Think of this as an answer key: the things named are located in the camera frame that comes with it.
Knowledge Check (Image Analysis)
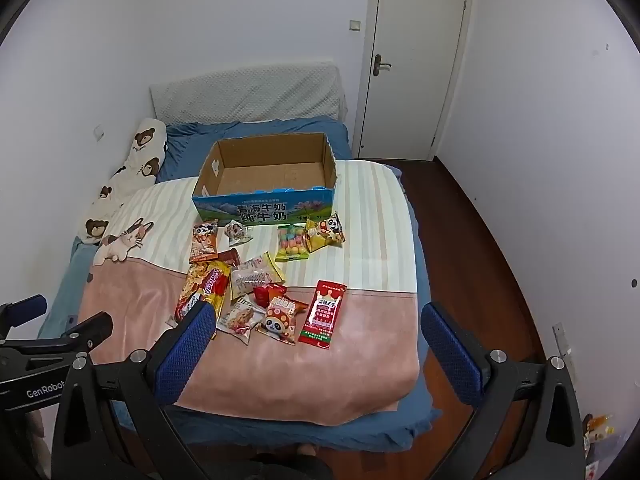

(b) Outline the white wall fixture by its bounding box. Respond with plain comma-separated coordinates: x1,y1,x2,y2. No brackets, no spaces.
552,322,577,384

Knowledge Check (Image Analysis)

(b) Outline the yellow red logo snack packet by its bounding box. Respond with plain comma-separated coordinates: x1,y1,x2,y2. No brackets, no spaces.
202,264,232,313

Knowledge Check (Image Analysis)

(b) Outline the white bear print pillow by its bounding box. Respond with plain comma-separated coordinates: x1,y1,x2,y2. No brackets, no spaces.
75,117,168,247

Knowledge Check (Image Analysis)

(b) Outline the green bag of colourful candy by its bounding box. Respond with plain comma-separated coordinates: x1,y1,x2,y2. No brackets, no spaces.
276,225,311,263

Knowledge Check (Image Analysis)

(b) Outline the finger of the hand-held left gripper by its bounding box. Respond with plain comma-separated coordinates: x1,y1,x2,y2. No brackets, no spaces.
0,294,48,333
50,311,114,356

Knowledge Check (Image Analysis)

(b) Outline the small red snack packet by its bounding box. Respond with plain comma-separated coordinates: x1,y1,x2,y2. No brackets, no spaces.
253,283,287,307

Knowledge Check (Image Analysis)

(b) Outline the grey covered headboard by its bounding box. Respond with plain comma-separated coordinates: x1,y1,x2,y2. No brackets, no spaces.
149,62,348,126

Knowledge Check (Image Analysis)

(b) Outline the yellow panda snack packet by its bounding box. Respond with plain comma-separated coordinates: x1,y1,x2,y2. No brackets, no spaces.
305,211,346,253

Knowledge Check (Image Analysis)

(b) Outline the pink and striped blanket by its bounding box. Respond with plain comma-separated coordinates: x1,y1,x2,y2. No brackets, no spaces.
77,159,421,428

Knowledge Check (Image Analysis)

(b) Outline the white door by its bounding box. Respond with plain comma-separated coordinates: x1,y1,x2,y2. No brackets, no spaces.
352,0,476,162

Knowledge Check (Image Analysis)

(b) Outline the long red snack packet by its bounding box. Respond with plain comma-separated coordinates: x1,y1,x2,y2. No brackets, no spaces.
298,280,349,350

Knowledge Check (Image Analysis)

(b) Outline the small clear snack packet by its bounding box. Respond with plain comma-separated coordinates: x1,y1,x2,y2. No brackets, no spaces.
223,220,254,247

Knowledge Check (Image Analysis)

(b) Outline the white yellow-edged snack packet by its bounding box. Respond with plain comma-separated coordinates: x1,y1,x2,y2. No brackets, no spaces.
229,252,286,300

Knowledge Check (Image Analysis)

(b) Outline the orange panda snack packet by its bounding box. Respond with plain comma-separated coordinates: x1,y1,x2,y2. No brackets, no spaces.
256,296,309,345

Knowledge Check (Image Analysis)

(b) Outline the blue pillow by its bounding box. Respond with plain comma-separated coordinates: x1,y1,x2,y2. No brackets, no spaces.
156,116,349,184

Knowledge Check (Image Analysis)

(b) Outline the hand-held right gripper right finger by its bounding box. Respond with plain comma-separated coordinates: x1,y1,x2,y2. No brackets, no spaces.
421,301,586,480

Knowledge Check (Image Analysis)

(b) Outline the red food print snack packet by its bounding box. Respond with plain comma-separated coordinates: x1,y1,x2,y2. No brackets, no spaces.
173,261,216,324

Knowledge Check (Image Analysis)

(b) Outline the printed cardboard box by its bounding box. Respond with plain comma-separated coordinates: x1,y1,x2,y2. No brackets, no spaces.
192,132,339,226

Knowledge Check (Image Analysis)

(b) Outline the red panda print snack packet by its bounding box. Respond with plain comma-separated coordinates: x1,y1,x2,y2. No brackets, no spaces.
192,220,220,264

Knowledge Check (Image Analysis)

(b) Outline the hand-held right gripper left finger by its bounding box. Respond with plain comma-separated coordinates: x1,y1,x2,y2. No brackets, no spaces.
50,300,218,480

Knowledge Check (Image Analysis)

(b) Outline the small orange yellow object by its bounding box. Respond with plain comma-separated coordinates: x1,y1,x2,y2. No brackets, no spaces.
582,412,616,461

